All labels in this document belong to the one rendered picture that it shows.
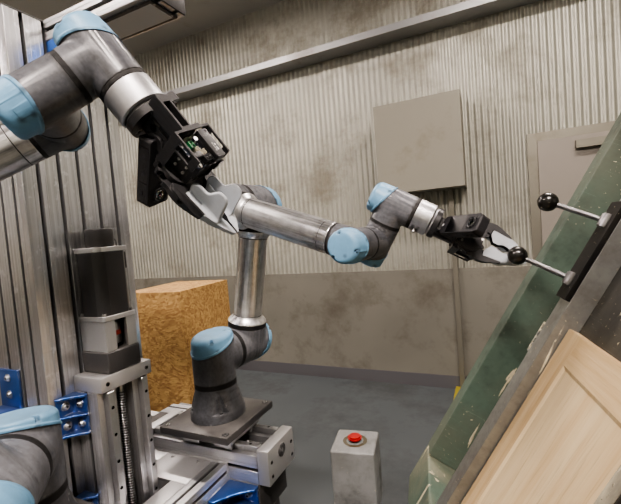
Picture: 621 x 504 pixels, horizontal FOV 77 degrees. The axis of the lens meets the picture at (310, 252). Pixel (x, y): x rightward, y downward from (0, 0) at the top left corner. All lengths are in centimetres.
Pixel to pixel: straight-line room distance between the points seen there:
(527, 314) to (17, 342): 117
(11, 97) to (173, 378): 204
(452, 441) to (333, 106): 342
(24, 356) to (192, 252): 399
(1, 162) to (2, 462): 43
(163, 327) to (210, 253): 242
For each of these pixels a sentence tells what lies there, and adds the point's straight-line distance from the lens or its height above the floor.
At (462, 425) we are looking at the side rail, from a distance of 118.
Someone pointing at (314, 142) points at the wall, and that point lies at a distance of 411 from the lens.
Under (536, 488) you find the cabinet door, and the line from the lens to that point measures 76.
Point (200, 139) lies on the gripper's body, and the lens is 60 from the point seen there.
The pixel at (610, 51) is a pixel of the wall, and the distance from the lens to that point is 397.
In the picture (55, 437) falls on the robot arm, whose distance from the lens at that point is 83.
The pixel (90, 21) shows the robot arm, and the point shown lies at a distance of 68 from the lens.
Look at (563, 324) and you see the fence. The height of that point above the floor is 132.
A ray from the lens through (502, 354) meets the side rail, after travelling 112.
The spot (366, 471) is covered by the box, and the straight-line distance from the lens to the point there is 120.
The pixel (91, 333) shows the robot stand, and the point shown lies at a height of 134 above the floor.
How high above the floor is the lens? 153
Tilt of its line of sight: 3 degrees down
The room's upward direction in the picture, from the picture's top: 5 degrees counter-clockwise
